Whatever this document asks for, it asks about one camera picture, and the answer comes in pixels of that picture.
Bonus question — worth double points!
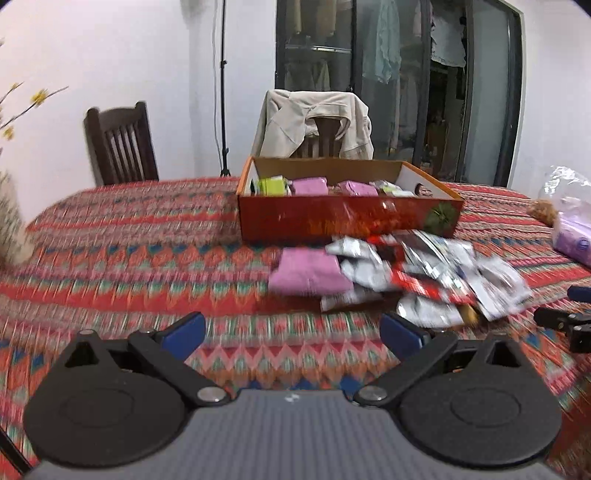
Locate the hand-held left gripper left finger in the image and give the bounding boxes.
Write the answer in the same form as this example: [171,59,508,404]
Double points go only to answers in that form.
[58,311,232,407]

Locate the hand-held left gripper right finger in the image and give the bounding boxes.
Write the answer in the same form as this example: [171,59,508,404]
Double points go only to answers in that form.
[353,314,525,409]

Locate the pile of silver snack packets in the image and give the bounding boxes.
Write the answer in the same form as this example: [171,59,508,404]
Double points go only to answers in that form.
[320,230,535,332]

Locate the pink snack packet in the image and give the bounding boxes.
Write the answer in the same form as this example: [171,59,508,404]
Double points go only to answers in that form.
[269,248,354,297]
[339,181,380,197]
[293,178,329,196]

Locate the red cardboard box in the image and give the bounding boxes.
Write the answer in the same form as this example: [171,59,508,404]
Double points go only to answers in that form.
[236,156,465,244]

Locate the purple tissue pack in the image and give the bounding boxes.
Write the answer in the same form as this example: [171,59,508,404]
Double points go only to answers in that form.
[551,210,591,269]

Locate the red patterned tablecloth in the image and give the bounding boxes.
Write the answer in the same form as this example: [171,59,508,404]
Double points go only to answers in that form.
[0,176,591,476]

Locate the clear plastic bag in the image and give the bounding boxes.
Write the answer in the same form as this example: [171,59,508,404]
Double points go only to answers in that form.
[526,165,591,228]

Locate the dark wooden chair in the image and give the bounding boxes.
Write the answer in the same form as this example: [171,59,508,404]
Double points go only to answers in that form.
[84,102,160,186]

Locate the small floral vase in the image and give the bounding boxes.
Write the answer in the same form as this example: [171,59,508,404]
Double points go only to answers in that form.
[0,171,36,267]

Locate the jacket-draped wooden chair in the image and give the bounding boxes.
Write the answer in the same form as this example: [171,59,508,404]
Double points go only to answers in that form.
[295,117,352,160]

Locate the glass door wardrobe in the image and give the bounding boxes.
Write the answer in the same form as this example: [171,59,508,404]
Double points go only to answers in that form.
[276,0,525,188]

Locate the beige jacket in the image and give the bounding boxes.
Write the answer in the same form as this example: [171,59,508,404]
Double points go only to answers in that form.
[252,89,375,160]

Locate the studio light on stand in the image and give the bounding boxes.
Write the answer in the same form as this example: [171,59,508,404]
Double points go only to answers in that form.
[213,0,232,179]

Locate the yellow flower branches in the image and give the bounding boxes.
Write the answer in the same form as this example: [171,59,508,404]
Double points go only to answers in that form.
[0,82,70,140]

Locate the white hanging garment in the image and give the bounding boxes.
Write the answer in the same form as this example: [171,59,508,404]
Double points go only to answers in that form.
[431,13,468,68]

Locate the light blue hanging garment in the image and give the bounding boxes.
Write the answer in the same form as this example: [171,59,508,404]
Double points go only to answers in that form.
[362,0,401,85]

